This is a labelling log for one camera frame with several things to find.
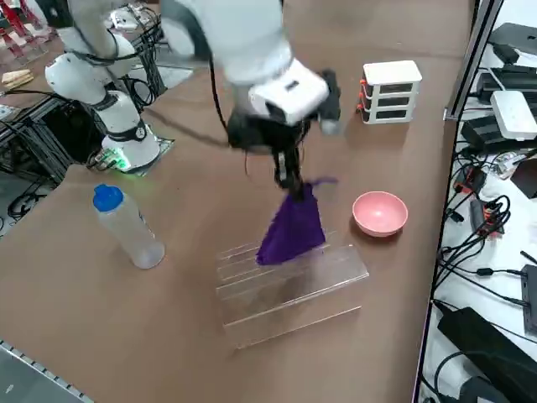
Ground black bar device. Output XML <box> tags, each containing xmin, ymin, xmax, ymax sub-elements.
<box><xmin>519</xmin><ymin>264</ymin><xmax>537</xmax><ymax>337</ymax></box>

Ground aluminium frame post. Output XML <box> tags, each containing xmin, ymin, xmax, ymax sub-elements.
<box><xmin>443</xmin><ymin>0</ymin><xmax>504</xmax><ymax>123</ymax></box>

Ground pink bowl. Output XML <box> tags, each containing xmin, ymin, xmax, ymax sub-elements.
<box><xmin>352</xmin><ymin>191</ymin><xmax>409</xmax><ymax>238</ymax></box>

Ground black flat box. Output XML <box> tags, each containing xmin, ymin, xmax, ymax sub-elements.
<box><xmin>488</xmin><ymin>23</ymin><xmax>537</xmax><ymax>58</ymax></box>

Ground clear acrylic stepped rack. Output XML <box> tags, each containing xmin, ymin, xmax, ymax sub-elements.
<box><xmin>215</xmin><ymin>229</ymin><xmax>370</xmax><ymax>349</ymax></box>

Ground black metal frame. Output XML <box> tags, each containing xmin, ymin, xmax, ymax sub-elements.
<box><xmin>0</xmin><ymin>94</ymin><xmax>81</xmax><ymax>186</ymax></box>

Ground white mini drawer cabinet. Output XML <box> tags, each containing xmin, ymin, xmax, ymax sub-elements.
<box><xmin>356</xmin><ymin>60</ymin><xmax>424</xmax><ymax>126</ymax></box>

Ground black and orange connector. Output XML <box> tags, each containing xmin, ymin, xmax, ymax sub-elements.
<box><xmin>469</xmin><ymin>196</ymin><xmax>511</xmax><ymax>240</ymax></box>

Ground large black power adapter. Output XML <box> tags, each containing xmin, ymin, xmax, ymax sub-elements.
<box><xmin>437</xmin><ymin>306</ymin><xmax>537</xmax><ymax>403</ymax></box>

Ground purple cloth towel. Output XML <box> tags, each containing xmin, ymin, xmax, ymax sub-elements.
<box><xmin>255</xmin><ymin>176</ymin><xmax>339</xmax><ymax>266</ymax></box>

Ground white power adapter box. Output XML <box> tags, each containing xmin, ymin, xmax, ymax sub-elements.
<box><xmin>490</xmin><ymin>90</ymin><xmax>537</xmax><ymax>142</ymax></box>

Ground aluminium table rail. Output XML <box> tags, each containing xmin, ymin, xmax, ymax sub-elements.
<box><xmin>0</xmin><ymin>339</ymin><xmax>91</xmax><ymax>403</ymax></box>

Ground red stand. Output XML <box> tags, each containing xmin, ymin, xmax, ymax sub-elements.
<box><xmin>0</xmin><ymin>0</ymin><xmax>43</xmax><ymax>55</ymax></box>

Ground wooden blocks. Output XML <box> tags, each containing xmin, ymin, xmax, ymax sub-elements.
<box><xmin>2</xmin><ymin>69</ymin><xmax>34</xmax><ymax>89</ymax></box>

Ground clear bottle with blue cap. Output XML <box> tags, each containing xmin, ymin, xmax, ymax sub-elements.
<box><xmin>92</xmin><ymin>183</ymin><xmax>166</xmax><ymax>270</ymax></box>

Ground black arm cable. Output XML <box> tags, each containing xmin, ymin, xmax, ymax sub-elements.
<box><xmin>208</xmin><ymin>58</ymin><xmax>253</xmax><ymax>177</ymax></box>

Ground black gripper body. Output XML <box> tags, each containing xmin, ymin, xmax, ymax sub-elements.
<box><xmin>227</xmin><ymin>69</ymin><xmax>344</xmax><ymax>156</ymax></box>

